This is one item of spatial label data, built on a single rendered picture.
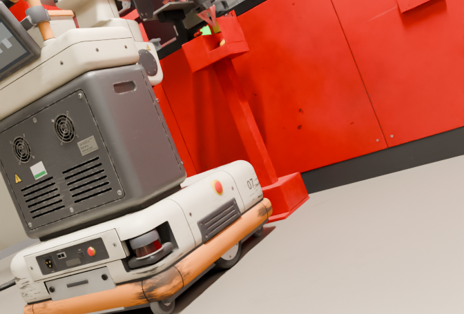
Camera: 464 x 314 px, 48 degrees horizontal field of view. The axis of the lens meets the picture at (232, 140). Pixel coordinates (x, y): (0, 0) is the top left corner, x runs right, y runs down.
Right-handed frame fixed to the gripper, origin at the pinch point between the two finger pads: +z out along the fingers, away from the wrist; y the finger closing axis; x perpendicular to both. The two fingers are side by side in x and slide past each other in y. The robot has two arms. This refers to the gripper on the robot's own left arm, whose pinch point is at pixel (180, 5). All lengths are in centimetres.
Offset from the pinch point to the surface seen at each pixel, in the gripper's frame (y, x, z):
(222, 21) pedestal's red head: -35.4, 33.8, 7.0
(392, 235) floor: -91, 117, 52
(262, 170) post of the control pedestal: -25, 63, 60
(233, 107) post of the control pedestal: -24, 49, 35
